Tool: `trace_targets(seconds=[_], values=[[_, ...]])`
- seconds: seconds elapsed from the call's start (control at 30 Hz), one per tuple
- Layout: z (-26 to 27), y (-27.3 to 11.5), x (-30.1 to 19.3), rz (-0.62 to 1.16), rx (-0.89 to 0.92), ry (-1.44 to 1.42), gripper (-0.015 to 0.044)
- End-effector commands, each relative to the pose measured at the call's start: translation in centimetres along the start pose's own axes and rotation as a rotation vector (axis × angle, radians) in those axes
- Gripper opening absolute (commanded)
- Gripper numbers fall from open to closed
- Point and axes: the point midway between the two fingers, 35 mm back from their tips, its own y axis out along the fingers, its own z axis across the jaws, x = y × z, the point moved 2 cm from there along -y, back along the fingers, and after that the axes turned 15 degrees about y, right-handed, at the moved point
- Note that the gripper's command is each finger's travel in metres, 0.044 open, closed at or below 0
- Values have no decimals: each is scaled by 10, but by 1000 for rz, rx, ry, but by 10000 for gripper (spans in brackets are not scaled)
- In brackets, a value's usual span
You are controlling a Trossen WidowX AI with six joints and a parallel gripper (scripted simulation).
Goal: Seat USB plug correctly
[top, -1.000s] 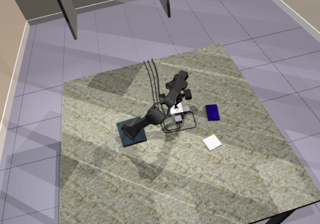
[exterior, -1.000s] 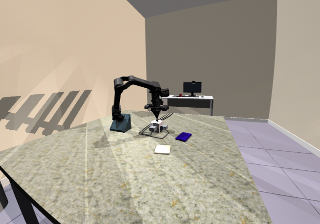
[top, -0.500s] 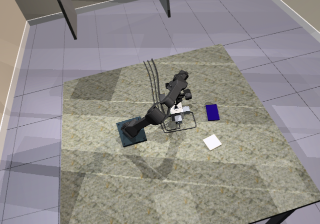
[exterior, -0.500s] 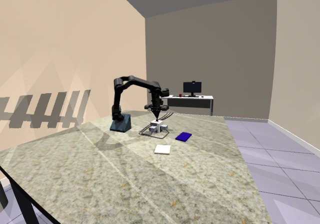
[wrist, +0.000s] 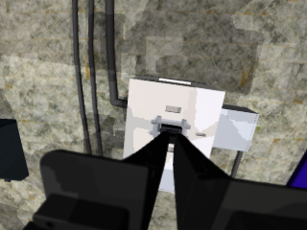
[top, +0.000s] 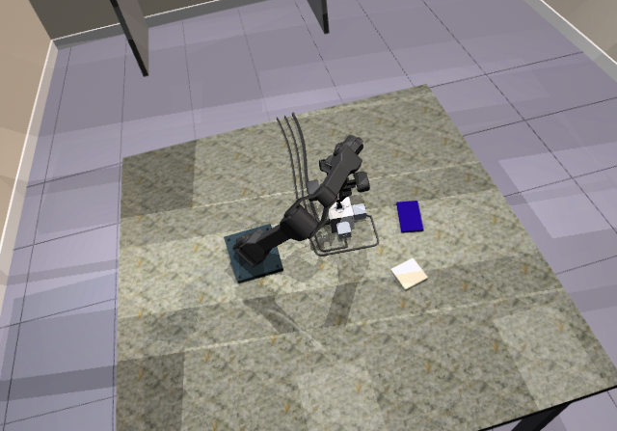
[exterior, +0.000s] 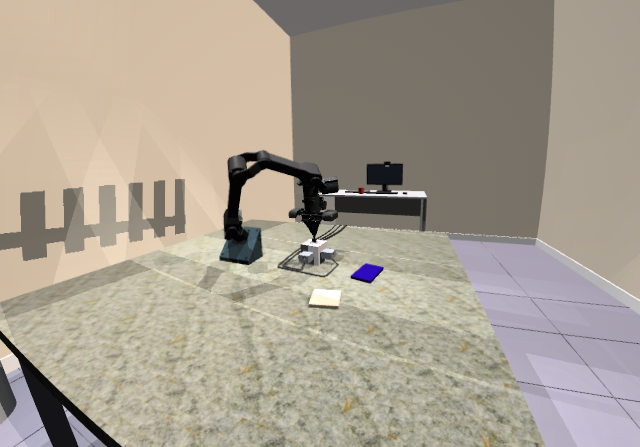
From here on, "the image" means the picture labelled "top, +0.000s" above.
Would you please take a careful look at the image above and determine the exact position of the beige square block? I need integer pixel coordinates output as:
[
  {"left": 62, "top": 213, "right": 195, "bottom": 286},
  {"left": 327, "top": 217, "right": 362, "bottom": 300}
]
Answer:
[{"left": 391, "top": 258, "right": 427, "bottom": 290}]

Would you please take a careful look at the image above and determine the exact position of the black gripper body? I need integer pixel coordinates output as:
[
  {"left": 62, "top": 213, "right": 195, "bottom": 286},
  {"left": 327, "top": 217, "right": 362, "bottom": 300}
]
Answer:
[{"left": 306, "top": 172, "right": 370, "bottom": 202}]

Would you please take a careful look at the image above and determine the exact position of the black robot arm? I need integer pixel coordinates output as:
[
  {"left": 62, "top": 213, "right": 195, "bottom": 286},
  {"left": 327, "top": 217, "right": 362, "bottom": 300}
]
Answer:
[{"left": 232, "top": 135, "right": 363, "bottom": 268}]

